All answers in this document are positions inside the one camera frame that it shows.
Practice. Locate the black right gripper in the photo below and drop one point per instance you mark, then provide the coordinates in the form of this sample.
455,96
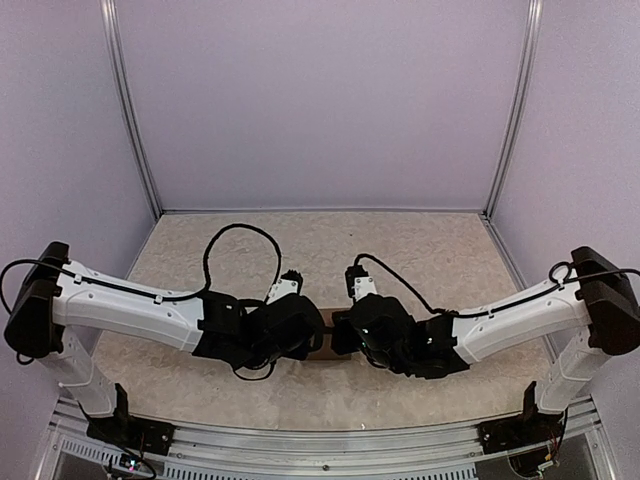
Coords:
341,343

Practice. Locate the brown cardboard box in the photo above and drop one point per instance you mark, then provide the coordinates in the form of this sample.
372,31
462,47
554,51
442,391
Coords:
326,353

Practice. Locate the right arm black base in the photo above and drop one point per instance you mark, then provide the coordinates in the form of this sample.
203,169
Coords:
528,427

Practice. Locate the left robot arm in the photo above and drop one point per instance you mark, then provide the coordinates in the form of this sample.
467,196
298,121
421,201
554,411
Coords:
58,294

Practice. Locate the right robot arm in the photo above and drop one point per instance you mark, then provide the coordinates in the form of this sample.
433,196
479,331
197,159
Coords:
588,295

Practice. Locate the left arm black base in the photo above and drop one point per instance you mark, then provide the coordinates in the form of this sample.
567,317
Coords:
130,425

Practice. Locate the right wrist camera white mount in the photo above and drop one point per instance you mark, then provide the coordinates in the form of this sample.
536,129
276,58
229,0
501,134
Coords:
359,283

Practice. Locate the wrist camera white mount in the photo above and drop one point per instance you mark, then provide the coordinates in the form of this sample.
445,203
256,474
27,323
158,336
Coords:
359,283
288,283

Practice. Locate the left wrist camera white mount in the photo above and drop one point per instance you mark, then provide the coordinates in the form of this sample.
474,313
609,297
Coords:
288,283

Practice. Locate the right aluminium frame post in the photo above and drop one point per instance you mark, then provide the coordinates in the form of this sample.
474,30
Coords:
517,106

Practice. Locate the aluminium frame post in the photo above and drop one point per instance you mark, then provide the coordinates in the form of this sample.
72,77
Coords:
517,106
109,15

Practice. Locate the left aluminium frame post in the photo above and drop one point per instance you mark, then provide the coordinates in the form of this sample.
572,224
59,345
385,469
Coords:
109,15

